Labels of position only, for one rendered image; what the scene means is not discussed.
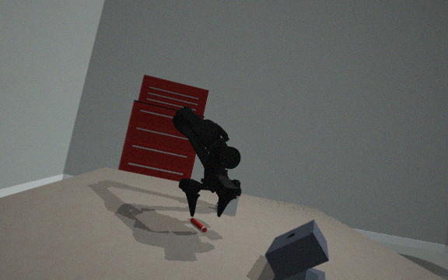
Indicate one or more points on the dark blue-grey sloped panel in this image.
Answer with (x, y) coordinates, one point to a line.
(293, 255)

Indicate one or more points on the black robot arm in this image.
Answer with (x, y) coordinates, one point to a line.
(206, 133)

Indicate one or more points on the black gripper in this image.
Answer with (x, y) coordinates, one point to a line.
(192, 187)

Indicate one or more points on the red peg with grey band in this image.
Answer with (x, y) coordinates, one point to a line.
(199, 225)

